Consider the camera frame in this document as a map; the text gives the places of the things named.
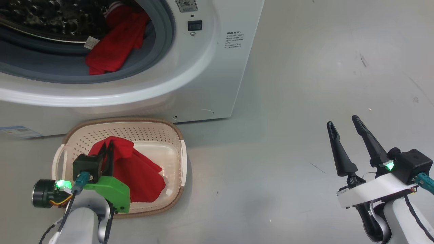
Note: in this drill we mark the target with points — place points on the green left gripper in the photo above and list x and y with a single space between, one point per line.
112 193

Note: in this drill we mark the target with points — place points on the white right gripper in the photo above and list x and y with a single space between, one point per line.
373 191

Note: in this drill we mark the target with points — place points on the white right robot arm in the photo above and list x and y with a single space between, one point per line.
400 223

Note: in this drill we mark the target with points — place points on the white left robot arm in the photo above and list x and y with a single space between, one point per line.
81 227

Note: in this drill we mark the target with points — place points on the cream perforated basket brown rim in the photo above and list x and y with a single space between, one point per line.
152 135

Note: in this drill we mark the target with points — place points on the white front-load washing machine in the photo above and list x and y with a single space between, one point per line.
217 84

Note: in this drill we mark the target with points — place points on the shiny steel washer drum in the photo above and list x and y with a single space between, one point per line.
51 17

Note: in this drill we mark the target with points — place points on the blue energy label sticker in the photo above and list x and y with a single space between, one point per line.
20 132

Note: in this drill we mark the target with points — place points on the grey rim sticker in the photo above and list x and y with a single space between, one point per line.
186 5

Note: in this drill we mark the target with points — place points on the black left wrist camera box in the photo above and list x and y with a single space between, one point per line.
86 166

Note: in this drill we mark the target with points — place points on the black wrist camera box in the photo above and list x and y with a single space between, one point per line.
412 162
86 166

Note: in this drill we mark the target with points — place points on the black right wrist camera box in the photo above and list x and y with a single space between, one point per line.
412 162

